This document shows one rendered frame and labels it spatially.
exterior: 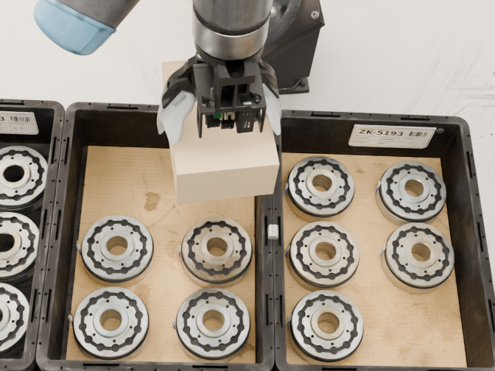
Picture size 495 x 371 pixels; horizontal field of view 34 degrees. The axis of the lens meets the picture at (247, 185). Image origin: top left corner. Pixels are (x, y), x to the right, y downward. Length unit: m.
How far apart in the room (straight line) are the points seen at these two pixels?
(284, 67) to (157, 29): 0.28
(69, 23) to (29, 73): 0.74
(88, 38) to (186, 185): 0.23
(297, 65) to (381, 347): 0.53
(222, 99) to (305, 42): 0.57
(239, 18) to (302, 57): 0.69
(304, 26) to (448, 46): 0.38
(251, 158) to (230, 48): 0.20
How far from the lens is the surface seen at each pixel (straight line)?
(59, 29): 0.82
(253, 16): 0.76
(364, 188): 1.29
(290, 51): 1.42
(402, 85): 1.57
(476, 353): 1.19
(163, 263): 1.21
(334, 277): 1.19
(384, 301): 1.22
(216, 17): 0.76
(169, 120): 0.95
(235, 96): 0.83
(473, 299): 1.20
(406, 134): 1.27
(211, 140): 0.96
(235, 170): 0.95
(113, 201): 1.25
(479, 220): 1.20
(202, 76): 0.87
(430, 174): 1.30
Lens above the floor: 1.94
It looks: 62 degrees down
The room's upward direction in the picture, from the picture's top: 9 degrees clockwise
